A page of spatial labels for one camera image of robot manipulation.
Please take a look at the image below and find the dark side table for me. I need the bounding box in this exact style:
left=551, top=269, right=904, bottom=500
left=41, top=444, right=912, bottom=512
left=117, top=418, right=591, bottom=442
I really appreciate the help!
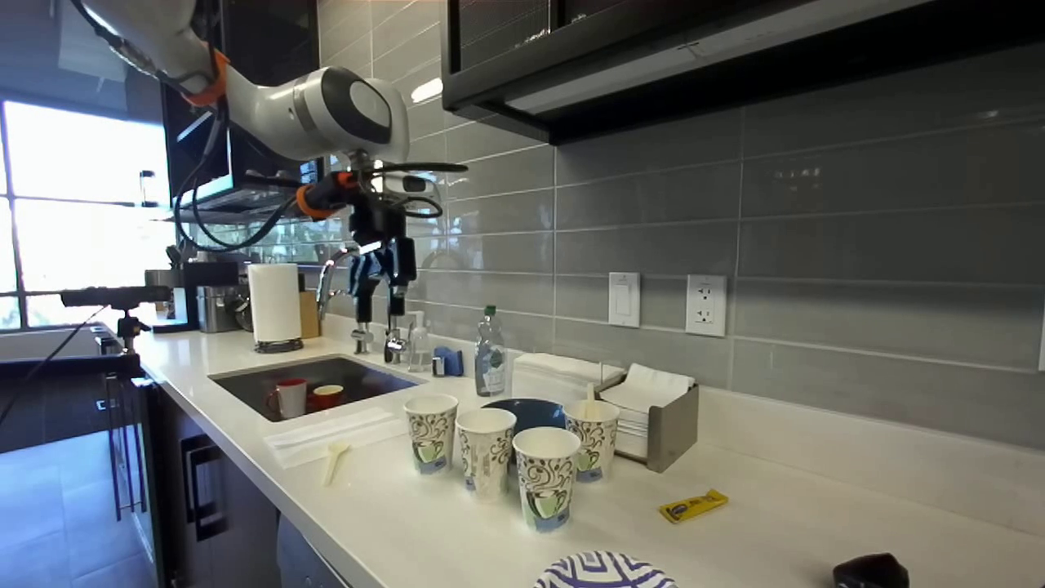
left=0, top=322, right=155, bottom=457

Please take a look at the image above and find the white rectangular mat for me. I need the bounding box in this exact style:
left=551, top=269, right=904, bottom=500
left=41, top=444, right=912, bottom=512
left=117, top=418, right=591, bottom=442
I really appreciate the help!
left=261, top=406, right=416, bottom=473

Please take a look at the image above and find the white cup in sink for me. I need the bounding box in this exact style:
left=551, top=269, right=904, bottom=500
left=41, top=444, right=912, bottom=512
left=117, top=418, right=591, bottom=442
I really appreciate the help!
left=270, top=377, right=309, bottom=421

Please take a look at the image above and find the pale plastic fork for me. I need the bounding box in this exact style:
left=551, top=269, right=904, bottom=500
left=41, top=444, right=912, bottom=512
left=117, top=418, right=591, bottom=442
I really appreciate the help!
left=324, top=442, right=356, bottom=490

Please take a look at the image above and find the chrome faucet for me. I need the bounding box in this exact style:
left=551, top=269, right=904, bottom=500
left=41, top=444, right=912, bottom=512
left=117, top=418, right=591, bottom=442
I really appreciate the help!
left=312, top=237, right=382, bottom=359

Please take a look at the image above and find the grey napkin holder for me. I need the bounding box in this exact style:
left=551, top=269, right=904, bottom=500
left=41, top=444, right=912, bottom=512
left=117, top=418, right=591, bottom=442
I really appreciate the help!
left=594, top=363, right=703, bottom=473

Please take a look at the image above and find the orange cable clip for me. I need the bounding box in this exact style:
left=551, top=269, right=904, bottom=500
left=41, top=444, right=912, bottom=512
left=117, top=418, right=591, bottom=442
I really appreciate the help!
left=291, top=172, right=360, bottom=223

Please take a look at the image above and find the white wall outlet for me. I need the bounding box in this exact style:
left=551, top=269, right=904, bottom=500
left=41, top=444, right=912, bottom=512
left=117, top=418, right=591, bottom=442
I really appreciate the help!
left=683, top=271, right=729, bottom=341

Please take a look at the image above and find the black camera on tripod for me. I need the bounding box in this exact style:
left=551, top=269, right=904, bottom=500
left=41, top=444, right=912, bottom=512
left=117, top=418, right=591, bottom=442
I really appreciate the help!
left=58, top=283, right=155, bottom=353

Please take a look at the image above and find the black dishwasher front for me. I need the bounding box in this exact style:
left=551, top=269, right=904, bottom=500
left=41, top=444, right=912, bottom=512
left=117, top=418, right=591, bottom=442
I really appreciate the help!
left=150, top=390, right=286, bottom=588

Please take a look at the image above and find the dark blue bowl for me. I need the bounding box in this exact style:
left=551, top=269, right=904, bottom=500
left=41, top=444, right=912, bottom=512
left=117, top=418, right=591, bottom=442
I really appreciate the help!
left=483, top=396, right=573, bottom=439

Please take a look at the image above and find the orange cable strap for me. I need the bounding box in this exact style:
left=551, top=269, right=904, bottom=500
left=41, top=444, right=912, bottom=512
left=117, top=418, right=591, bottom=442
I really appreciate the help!
left=188, top=47, right=235, bottom=111

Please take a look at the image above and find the blue sponge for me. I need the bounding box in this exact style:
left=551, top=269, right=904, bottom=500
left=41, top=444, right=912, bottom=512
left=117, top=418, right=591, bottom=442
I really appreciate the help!
left=428, top=344, right=467, bottom=382

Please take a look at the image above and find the white wall switch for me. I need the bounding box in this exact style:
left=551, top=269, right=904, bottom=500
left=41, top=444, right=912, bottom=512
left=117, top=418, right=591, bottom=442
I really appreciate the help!
left=604, top=269, right=644, bottom=330

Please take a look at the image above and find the red bowl in sink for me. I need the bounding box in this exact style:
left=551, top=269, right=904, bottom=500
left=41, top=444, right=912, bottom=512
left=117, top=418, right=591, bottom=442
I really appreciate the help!
left=308, top=379, right=348, bottom=412

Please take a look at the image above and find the small black object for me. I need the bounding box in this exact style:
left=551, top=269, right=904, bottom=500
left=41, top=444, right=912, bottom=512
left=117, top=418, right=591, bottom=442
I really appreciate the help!
left=828, top=552, right=912, bottom=588

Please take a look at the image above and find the chrome sink fixture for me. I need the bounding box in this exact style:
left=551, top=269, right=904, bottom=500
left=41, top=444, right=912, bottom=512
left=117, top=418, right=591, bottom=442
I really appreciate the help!
left=378, top=311, right=426, bottom=370

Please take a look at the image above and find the wooden block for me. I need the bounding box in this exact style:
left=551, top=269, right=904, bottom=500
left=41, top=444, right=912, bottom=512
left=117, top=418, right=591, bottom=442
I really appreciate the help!
left=298, top=286, right=328, bottom=344

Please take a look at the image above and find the yellow packet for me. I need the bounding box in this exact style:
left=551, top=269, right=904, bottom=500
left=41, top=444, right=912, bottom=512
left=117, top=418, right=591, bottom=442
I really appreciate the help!
left=656, top=487, right=733, bottom=525

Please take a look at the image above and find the under cabinet light bar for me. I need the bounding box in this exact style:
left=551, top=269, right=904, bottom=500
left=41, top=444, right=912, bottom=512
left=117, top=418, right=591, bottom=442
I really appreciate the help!
left=502, top=0, right=912, bottom=118

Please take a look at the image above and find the black upper cabinet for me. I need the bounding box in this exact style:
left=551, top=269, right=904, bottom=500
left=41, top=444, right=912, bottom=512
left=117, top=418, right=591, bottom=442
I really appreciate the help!
left=442, top=0, right=1045, bottom=147

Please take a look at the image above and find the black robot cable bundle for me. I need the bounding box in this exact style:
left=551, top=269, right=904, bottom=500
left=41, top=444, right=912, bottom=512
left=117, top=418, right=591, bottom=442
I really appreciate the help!
left=171, top=62, right=304, bottom=254

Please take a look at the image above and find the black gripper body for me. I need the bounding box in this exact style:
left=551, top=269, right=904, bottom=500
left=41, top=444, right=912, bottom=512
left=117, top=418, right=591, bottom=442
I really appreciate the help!
left=345, top=188, right=416, bottom=252

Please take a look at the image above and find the clear bottle green cap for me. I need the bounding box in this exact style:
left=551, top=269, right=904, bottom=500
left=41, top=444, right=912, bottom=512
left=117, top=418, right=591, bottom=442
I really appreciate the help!
left=473, top=305, right=511, bottom=403

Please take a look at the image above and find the steel coffee machine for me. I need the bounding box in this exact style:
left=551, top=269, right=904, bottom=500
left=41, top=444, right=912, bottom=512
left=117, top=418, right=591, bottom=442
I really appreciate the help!
left=167, top=254, right=256, bottom=338

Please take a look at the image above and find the patterned paper cup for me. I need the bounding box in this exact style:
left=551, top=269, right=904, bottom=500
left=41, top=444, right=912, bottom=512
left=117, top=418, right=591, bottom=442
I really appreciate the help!
left=511, top=424, right=584, bottom=537
left=402, top=391, right=464, bottom=478
left=565, top=397, right=623, bottom=485
left=453, top=406, right=518, bottom=498

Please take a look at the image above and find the purple patterned paper plate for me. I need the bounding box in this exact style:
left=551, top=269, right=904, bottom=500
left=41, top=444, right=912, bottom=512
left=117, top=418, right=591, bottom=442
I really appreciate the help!
left=531, top=548, right=678, bottom=588

